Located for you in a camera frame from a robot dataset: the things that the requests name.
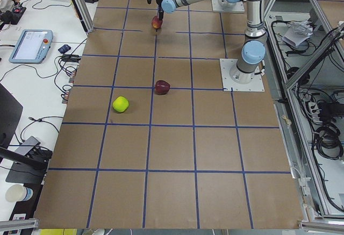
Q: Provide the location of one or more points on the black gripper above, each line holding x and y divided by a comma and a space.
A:
160, 14

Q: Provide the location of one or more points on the small dark blue pouch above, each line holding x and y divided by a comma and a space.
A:
63, 49

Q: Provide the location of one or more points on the green apple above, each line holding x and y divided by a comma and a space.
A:
120, 104

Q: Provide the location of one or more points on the aluminium frame post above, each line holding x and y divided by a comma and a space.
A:
83, 15

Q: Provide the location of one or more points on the dark red apple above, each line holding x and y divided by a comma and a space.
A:
162, 87

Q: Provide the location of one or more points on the white paper cup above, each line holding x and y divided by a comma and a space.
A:
18, 193

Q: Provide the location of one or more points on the red yellow streaked apple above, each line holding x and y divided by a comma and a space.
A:
156, 23

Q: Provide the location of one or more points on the crumpled white papers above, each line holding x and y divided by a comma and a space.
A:
297, 32

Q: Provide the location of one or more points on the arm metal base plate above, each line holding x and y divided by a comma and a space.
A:
238, 8
233, 80

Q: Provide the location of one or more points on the near teach pendant tablet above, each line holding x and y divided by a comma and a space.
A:
32, 46

